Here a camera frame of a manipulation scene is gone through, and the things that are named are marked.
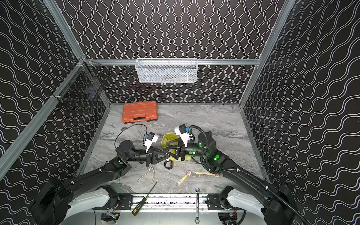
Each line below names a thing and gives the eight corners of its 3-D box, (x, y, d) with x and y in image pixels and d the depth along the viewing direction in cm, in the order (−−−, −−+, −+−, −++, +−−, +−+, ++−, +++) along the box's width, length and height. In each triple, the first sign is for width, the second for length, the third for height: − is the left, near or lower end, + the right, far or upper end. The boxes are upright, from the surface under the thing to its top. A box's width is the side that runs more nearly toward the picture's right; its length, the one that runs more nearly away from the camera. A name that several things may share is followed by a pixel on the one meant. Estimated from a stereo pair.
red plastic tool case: (123, 125, 109) (120, 120, 104) (125, 107, 121) (123, 102, 116) (157, 121, 111) (157, 116, 107) (157, 104, 123) (156, 99, 119)
